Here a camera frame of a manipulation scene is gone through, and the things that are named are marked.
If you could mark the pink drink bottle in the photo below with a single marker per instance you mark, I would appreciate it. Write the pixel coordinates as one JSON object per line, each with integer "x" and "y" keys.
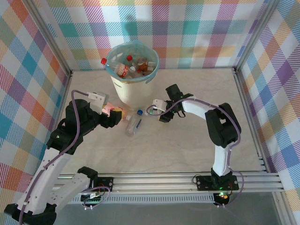
{"x": 124, "y": 117}

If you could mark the clear bottle orange-red label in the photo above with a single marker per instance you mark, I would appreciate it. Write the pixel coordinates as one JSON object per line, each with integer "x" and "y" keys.
{"x": 123, "y": 70}

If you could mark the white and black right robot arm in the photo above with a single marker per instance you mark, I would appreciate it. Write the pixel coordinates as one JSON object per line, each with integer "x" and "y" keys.
{"x": 194, "y": 109}

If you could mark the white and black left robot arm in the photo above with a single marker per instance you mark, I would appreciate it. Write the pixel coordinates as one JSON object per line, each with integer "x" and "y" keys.
{"x": 50, "y": 178}

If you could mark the white waste bin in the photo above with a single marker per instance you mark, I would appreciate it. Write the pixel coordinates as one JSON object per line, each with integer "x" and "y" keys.
{"x": 133, "y": 93}

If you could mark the white bin with blue liner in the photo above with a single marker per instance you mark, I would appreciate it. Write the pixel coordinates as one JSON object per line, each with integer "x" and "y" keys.
{"x": 110, "y": 70}

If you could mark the clear bottle blue label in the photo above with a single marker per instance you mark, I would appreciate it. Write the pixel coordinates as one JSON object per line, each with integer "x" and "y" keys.
{"x": 134, "y": 123}

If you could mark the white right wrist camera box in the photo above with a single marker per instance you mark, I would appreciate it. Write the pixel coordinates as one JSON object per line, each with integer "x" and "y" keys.
{"x": 159, "y": 103}

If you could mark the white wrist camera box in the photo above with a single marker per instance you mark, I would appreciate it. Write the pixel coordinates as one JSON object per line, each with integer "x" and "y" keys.
{"x": 98, "y": 100}
{"x": 159, "y": 103}

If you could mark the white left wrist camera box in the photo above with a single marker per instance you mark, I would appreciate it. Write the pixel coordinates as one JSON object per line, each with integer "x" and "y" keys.
{"x": 98, "y": 100}

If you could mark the aluminium side rail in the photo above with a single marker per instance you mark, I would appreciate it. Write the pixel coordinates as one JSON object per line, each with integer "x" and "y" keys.
{"x": 61, "y": 105}
{"x": 247, "y": 105}

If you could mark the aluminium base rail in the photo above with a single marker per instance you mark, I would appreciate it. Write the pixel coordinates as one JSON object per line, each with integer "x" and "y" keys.
{"x": 152, "y": 182}

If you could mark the aluminium corner post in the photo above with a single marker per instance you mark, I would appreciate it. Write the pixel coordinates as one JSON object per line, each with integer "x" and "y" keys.
{"x": 255, "y": 35}
{"x": 52, "y": 39}

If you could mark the aluminium frame leg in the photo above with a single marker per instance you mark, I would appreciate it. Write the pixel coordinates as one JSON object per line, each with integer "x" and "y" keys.
{"x": 282, "y": 211}

